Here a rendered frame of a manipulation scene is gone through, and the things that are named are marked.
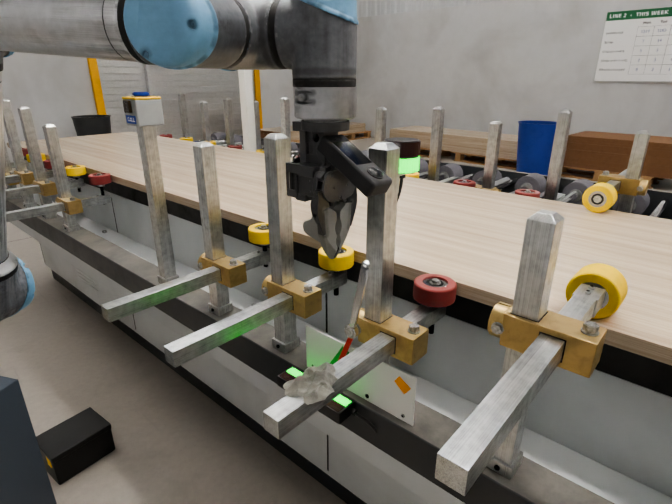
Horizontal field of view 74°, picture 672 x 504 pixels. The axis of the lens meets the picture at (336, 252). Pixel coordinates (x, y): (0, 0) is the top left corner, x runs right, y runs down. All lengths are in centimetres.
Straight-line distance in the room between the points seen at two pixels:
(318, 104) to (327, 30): 9
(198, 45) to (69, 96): 821
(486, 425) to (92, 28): 61
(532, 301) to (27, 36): 72
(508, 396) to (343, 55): 46
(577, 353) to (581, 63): 762
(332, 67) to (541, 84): 777
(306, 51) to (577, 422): 78
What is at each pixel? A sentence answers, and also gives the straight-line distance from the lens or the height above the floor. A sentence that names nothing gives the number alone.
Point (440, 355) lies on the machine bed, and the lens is 104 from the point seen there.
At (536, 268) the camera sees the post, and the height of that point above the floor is 104.
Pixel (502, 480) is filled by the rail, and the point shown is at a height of 70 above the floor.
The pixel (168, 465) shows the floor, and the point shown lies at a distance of 184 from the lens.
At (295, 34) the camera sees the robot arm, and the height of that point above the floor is 132.
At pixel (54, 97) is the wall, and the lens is 869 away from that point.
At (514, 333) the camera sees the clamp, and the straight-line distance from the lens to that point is 66.
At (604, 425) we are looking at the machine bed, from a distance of 96.
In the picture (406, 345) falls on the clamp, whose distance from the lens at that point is 76.
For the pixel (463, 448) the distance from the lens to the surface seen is 45.
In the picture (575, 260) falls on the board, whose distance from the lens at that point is 109.
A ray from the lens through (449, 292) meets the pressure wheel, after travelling 85.
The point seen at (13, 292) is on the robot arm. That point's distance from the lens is 132.
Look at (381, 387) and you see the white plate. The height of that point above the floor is 75.
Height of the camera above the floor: 127
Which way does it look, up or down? 21 degrees down
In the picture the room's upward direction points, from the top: straight up
